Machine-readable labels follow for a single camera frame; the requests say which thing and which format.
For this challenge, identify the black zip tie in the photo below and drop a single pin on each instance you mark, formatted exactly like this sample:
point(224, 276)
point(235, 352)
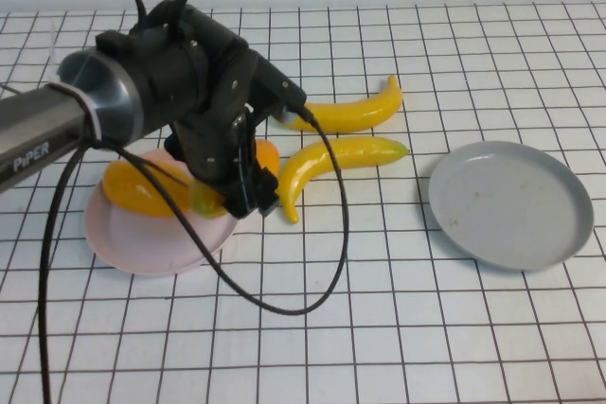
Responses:
point(161, 170)
point(9, 88)

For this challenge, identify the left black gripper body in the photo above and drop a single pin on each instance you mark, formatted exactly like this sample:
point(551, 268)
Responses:
point(203, 153)

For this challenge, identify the white zip tie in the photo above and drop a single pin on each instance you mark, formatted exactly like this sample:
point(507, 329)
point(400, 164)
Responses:
point(92, 115)

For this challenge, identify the pink round plate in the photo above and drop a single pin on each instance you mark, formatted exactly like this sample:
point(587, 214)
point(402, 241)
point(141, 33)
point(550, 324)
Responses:
point(142, 248)

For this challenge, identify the yellow banana with green tip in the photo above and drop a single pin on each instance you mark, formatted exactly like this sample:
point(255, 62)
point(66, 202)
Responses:
point(369, 151)

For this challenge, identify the yellow banana with long stem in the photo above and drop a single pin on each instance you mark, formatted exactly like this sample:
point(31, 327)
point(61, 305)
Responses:
point(360, 113)

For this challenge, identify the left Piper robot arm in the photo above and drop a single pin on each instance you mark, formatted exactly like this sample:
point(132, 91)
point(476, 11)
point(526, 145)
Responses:
point(38, 129)

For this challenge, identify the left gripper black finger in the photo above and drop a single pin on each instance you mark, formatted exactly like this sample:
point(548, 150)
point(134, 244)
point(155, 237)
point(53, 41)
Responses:
point(251, 193)

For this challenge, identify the orange blushed mango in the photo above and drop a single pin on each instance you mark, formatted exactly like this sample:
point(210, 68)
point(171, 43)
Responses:
point(267, 158)

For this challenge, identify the grey round plate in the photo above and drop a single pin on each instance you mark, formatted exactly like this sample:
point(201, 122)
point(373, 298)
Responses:
point(511, 205)

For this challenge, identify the yellow mango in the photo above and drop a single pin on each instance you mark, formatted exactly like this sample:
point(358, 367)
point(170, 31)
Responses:
point(128, 191)

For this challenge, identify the white grid tablecloth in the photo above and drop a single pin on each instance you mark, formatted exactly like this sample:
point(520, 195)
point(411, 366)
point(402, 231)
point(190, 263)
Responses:
point(473, 44)

